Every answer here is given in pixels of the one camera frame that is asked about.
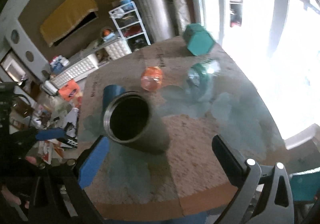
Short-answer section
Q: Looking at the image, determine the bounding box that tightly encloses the dark blue cup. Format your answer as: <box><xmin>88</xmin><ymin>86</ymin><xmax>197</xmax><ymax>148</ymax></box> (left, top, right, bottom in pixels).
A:
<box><xmin>102</xmin><ymin>84</ymin><xmax>125</xmax><ymax>114</ymax></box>

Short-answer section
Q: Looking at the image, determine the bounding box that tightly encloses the white tufted tv bench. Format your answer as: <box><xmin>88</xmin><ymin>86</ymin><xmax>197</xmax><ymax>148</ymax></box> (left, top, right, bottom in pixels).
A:
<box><xmin>50</xmin><ymin>37</ymin><xmax>132</xmax><ymax>89</ymax></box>

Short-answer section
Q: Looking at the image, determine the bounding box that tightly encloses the cardboard box by window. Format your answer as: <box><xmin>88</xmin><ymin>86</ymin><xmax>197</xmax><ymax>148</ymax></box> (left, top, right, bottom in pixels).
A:
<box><xmin>284</xmin><ymin>124</ymin><xmax>319</xmax><ymax>158</ymax></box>

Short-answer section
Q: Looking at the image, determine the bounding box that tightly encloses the blue bucket with orange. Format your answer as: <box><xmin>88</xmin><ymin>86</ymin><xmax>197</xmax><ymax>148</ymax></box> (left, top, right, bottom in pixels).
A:
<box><xmin>100</xmin><ymin>27</ymin><xmax>116</xmax><ymax>42</ymax></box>

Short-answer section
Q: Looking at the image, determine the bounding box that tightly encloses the teal hexagonal box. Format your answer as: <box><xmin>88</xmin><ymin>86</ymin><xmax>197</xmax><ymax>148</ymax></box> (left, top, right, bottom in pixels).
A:
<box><xmin>182</xmin><ymin>23</ymin><xmax>216</xmax><ymax>56</ymax></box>

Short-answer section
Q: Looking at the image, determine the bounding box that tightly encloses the black zippo bottle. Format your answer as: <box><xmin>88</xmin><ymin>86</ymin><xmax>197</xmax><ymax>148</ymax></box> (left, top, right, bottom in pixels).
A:
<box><xmin>60</xmin><ymin>138</ymin><xmax>78</xmax><ymax>148</ymax></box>

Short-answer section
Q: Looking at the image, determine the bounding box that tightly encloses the clear jar green lid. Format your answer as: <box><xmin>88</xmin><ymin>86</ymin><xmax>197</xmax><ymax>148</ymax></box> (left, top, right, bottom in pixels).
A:
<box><xmin>186</xmin><ymin>59</ymin><xmax>221</xmax><ymax>102</ymax></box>

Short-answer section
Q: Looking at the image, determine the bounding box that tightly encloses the orange plastic bag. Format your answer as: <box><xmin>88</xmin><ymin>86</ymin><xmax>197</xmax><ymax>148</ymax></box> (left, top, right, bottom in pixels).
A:
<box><xmin>58</xmin><ymin>79</ymin><xmax>80</xmax><ymax>101</ymax></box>

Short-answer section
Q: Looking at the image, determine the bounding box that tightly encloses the white wire shelf rack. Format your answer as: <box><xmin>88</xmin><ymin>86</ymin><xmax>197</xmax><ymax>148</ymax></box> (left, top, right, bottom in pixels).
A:
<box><xmin>109</xmin><ymin>0</ymin><xmax>151</xmax><ymax>52</ymax></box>

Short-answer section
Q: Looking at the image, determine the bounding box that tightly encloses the orange plastic jar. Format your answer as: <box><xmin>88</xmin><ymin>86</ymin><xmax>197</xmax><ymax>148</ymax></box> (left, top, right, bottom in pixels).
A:
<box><xmin>140</xmin><ymin>66</ymin><xmax>163</xmax><ymax>92</ymax></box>

